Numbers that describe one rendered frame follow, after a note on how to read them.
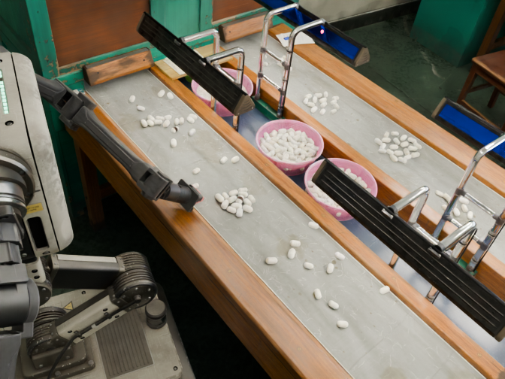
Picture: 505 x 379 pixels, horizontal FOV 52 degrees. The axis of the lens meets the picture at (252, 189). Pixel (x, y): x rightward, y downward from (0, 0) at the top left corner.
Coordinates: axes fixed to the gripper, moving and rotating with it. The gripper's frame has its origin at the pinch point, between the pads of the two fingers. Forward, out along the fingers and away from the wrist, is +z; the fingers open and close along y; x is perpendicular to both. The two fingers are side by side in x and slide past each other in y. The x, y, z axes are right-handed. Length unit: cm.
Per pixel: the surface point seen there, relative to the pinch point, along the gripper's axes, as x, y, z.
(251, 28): -57, 75, 59
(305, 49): -65, 54, 76
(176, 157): -1.7, 24.8, 6.7
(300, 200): -18.2, -19.5, 21.3
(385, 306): -12, -65, 18
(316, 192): -22.8, -18.6, 30.1
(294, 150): -28.1, 4.3, 38.9
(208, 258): 8.3, -21.4, -9.3
